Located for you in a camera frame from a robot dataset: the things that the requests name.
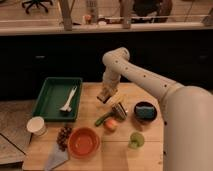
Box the green plastic tray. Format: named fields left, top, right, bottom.
left=32, top=77, right=82, bottom=122

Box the orange fruit toy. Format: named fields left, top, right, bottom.
left=104, top=118, right=118, bottom=132

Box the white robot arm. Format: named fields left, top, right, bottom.
left=102, top=47, right=213, bottom=171

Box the green plastic cup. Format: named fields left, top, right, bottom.
left=129, top=132, right=144, bottom=149

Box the yellow banana toy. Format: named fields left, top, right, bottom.
left=112, top=95, right=125, bottom=104

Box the bunch of dark grapes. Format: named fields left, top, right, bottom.
left=56, top=126, right=72, bottom=151

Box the grey cloth piece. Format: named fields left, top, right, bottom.
left=44, top=143, right=69, bottom=171

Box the green cucumber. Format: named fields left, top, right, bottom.
left=95, top=112, right=113, bottom=127

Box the small dark metal cup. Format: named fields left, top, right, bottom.
left=112, top=103, right=127, bottom=121

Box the black bowl with blue sponge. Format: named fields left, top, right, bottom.
left=134, top=101, right=157, bottom=122

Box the white spatula tool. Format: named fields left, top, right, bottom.
left=60, top=86, right=77, bottom=112

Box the white paper cup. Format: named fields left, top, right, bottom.
left=26, top=116, right=46, bottom=136

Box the red bowl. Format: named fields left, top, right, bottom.
left=67, top=127, right=100, bottom=159

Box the black office chair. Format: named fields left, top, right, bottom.
left=21, top=0, right=53, bottom=14

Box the whiteboard eraser block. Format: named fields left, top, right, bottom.
left=97, top=94, right=111, bottom=104

